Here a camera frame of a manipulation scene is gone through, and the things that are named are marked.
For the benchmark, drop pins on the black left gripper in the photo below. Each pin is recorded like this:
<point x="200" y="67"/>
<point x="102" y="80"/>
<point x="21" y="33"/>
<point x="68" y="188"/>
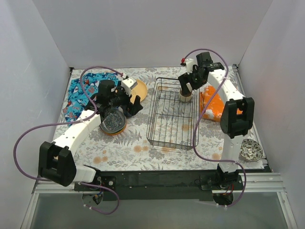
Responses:
<point x="129" y="101"/>

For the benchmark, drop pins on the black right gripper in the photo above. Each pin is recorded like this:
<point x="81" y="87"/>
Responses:
<point x="185" y="79"/>

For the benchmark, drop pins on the yellow round plate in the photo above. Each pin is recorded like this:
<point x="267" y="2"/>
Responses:
<point x="139" y="90"/>

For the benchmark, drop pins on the beige brown ceramic cup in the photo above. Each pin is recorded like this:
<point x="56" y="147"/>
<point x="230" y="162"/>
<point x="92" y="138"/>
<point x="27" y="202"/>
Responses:
<point x="186" y="96"/>

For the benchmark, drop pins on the black wire dish rack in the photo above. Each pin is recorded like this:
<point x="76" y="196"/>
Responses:
<point x="172" y="114"/>

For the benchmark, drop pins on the pink patterned bowl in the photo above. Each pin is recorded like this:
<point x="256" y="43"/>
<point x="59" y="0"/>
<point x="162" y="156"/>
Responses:
<point x="251" y="151"/>

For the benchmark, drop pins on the dark blue mug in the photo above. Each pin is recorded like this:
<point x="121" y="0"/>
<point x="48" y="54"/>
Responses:
<point x="126" y="112"/>

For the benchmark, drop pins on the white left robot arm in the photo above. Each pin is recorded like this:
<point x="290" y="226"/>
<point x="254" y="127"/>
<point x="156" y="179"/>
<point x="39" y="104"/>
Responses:
<point x="56" y="162"/>

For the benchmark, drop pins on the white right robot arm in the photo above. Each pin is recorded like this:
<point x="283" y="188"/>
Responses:
<point x="237" y="116"/>

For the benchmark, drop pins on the floral patterned table mat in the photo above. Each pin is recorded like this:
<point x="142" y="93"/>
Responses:
<point x="130" y="150"/>

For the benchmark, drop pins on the orange white folded cloth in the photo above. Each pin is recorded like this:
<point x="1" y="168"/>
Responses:
<point x="216" y="106"/>

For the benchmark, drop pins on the blue shark print cloth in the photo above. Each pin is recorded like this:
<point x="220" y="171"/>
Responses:
<point x="77" y="100"/>

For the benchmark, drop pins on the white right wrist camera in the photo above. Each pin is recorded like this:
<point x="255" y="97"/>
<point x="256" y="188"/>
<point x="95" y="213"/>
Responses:
<point x="188" y="64"/>

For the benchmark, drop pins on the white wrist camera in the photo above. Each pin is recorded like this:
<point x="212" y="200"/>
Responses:
<point x="128" y="84"/>
<point x="188" y="64"/>

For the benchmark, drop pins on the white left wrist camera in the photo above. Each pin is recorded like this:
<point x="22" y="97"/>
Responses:
<point x="128" y="84"/>

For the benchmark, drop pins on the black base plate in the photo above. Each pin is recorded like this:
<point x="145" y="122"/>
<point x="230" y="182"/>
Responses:
<point x="177" y="184"/>

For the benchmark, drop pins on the aluminium frame rail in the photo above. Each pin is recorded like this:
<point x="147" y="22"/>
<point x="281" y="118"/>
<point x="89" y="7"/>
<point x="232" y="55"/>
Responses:
<point x="255" y="182"/>

